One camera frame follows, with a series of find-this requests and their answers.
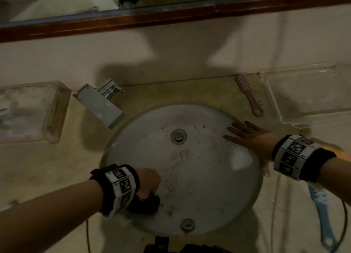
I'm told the person's right hand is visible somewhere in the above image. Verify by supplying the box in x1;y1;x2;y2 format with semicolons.
223;120;280;177

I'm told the person's left hand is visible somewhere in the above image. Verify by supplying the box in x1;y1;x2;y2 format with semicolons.
134;167;162;201

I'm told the white ceramic sink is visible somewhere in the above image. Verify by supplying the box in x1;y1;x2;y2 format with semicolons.
99;103;264;236

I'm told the clear acrylic tray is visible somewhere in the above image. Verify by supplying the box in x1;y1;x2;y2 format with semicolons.
260;63;351;129

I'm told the clear box with toiletries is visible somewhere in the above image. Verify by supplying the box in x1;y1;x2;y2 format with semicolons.
0;81;72;145

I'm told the person's left forearm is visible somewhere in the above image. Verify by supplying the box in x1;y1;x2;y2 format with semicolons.
0;178;106;253

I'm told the chrome sink drain plug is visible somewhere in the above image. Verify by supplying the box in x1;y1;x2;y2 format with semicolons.
170;128;188;145

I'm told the person's dark clothing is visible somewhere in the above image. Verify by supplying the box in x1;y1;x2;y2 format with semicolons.
145;235;231;253

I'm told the left wrist marker band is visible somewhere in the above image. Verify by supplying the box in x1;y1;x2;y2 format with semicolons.
90;163;140;220

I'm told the wrist marker band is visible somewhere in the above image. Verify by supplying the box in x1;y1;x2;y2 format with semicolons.
90;163;140;220
271;134;337;182

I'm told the right wrist marker band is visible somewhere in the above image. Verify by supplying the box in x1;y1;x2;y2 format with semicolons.
271;134;337;182

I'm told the chrome square faucet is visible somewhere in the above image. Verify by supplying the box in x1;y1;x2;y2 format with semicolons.
72;79;125;130

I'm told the blue comb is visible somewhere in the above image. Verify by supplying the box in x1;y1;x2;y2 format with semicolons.
307;181;338;253

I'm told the pile of toiletry packets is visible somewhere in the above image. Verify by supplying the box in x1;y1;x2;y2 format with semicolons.
0;92;50;137

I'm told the wood-framed mirror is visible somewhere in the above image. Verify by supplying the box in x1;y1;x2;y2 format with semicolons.
0;0;351;43

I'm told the pink comb with ring handle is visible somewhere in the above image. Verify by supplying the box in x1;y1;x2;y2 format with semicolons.
234;72;265;118

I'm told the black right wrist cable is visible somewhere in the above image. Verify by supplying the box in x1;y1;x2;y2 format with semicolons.
321;199;349;253

